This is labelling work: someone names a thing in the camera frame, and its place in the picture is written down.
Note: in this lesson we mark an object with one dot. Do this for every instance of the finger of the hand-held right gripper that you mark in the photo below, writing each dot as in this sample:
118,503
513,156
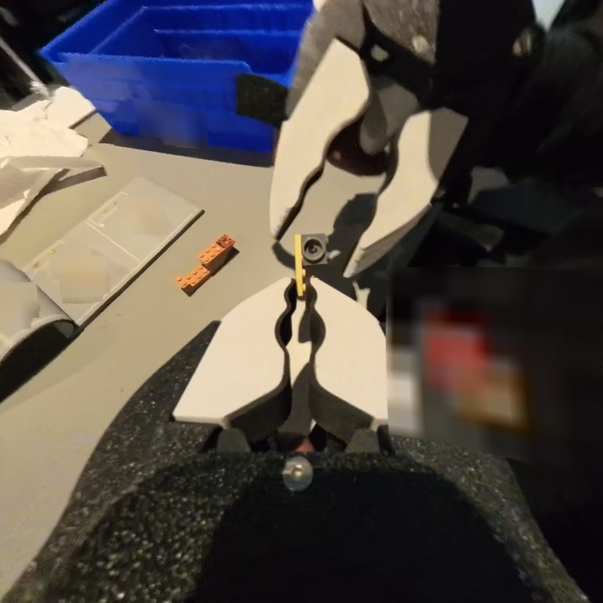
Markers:
315,117
419,179

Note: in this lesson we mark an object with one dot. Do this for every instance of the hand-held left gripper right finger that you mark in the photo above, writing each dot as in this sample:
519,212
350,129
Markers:
353,362

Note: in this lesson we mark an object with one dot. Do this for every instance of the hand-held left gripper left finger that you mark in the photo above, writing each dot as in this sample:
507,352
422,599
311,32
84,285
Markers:
245,362

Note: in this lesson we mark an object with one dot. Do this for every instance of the yellow brick plate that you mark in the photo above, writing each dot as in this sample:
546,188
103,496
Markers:
298,264

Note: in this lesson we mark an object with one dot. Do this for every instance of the dark grey brick with hole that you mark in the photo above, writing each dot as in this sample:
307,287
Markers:
314,248

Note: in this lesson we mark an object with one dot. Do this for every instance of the grey desk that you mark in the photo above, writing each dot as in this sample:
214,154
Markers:
155,339

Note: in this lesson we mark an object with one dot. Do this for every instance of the orange flat brick plate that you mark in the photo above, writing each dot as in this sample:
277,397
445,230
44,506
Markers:
193,280

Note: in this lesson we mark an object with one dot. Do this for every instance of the orange thick brick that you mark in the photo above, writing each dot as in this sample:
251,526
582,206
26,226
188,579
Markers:
216,256

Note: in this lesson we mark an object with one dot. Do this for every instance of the dark brown small brick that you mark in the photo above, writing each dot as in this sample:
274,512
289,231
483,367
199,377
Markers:
225,241

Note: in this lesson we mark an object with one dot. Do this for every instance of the grey instruction booklet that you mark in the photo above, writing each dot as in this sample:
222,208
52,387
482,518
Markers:
141,221

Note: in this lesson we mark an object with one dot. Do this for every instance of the blue plastic bin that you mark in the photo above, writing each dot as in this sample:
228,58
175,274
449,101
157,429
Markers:
117,80

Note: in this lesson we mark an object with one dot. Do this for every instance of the white crumpled paper sheet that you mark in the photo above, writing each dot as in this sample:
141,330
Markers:
42,188

